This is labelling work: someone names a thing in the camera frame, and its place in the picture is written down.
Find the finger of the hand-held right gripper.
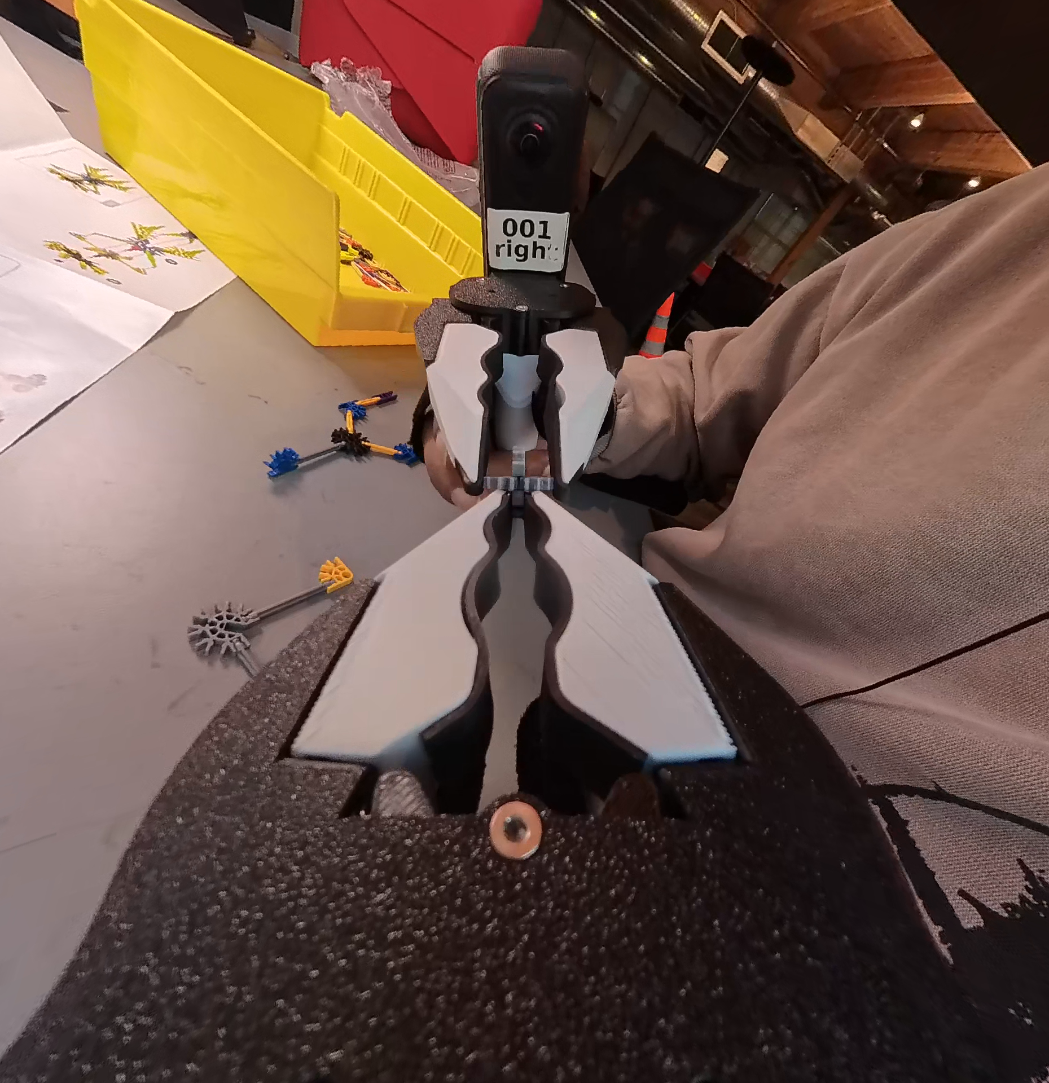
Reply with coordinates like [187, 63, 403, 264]
[425, 324, 502, 498]
[535, 330, 618, 487]

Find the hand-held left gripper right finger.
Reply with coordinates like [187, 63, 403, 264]
[520, 489, 739, 767]

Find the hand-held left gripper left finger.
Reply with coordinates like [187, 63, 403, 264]
[291, 489, 517, 763]

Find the blue yellow toy rod model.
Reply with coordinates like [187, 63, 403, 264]
[266, 391, 422, 482]

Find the yellow parts bin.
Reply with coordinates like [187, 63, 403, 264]
[74, 0, 485, 348]

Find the white instruction sheet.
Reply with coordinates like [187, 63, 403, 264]
[0, 8, 238, 468]

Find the person's right forearm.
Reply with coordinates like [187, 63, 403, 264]
[587, 156, 1049, 543]

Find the grey desk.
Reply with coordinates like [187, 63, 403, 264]
[0, 17, 661, 1050]

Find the person's right hand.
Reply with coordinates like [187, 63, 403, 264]
[421, 421, 568, 510]

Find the orange striped object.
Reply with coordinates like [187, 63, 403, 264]
[638, 292, 678, 360]

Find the red felt bag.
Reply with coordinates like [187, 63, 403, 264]
[297, 0, 546, 166]

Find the pile of toy parts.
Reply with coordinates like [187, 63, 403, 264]
[336, 228, 415, 296]

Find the clear plastic bag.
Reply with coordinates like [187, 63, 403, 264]
[308, 58, 483, 213]

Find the white framed screen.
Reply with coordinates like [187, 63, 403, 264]
[700, 10, 761, 86]

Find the black round lamp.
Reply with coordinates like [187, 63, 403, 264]
[700, 38, 798, 170]

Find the thin black cord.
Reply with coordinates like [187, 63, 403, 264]
[802, 602, 1049, 710]

